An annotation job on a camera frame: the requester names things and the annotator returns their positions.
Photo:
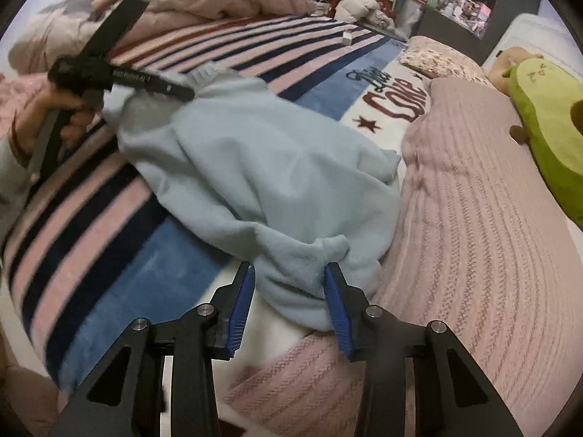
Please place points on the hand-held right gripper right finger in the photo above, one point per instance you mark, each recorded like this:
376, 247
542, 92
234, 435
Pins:
339, 316

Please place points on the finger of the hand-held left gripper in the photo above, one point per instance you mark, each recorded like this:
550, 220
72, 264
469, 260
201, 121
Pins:
116, 27
155, 84

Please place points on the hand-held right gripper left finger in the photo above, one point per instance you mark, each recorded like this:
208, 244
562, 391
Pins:
241, 312

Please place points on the light blue pants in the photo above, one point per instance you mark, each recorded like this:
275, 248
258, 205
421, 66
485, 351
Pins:
255, 168

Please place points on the person's left hand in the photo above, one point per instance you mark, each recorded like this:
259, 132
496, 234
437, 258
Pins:
32, 114

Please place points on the pink checked cloth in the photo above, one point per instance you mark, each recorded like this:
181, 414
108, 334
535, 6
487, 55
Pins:
20, 93

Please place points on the striped plush blanket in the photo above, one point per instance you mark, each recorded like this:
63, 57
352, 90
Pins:
91, 218

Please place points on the small white box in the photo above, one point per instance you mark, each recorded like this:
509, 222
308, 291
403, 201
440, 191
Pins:
347, 38

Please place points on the pile of clothes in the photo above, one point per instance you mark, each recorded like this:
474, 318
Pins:
364, 2

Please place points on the floral pillow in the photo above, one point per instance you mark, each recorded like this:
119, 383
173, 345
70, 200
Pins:
437, 57

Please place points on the green avocado plush toy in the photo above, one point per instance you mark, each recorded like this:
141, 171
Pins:
546, 114

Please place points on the brown plush toy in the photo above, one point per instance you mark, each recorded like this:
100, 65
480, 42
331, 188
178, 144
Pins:
505, 66

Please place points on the dark desk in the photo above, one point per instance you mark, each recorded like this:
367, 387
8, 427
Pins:
451, 27

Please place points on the white headboard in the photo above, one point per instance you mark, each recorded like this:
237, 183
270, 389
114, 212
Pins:
546, 36

